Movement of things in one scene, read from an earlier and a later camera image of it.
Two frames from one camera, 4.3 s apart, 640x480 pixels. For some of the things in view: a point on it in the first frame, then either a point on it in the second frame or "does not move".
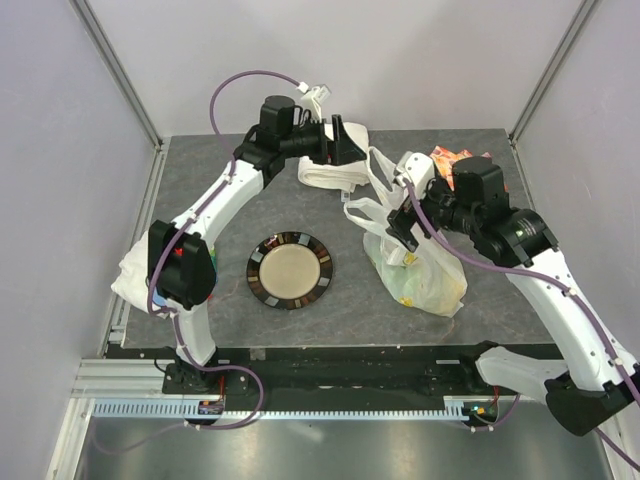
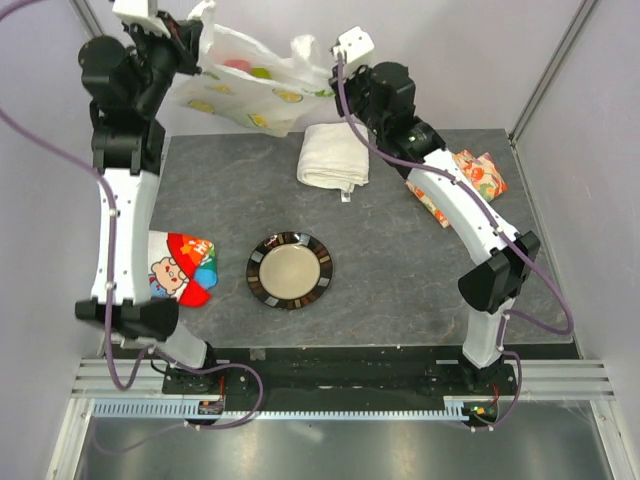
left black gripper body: x=309 y=141 → x=161 y=59
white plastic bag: x=429 y=278 → x=244 y=80
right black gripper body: x=440 y=208 → x=357 y=89
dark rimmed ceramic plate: x=289 y=270 does not move
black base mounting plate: x=333 y=372 does not move
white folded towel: x=344 y=177 does not move
